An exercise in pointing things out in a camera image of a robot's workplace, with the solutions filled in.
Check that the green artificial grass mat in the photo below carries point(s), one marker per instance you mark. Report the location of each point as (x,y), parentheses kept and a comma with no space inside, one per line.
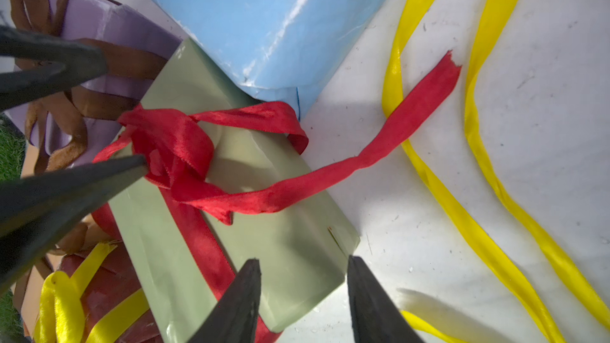
(12,156)

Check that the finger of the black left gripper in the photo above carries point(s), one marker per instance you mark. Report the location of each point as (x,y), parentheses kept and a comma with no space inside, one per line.
(38,211)
(58,66)

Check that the brown ribbon on purple box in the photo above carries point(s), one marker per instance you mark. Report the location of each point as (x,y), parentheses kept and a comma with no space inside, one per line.
(62,114)

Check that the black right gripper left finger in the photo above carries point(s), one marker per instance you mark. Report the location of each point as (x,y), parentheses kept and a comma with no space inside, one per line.
(234,318)

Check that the light blue gift box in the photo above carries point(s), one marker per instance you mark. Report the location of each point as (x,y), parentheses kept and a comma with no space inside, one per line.
(275,50)

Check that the green gift box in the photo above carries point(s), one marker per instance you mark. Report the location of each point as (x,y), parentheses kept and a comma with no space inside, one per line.
(302,250)

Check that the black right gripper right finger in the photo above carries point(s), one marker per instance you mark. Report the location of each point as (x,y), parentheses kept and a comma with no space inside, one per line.
(374,316)

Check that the orange gift box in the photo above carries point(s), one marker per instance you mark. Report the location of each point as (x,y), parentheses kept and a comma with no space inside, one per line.
(27,290)

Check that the purple gift box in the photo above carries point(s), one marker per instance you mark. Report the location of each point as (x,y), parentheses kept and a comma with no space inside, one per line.
(109,33)

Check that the red gift box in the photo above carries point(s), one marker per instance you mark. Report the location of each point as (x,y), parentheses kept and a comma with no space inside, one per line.
(113,283)

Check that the yellow ribbon of blue box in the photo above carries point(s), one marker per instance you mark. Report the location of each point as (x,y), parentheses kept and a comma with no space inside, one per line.
(494,17)

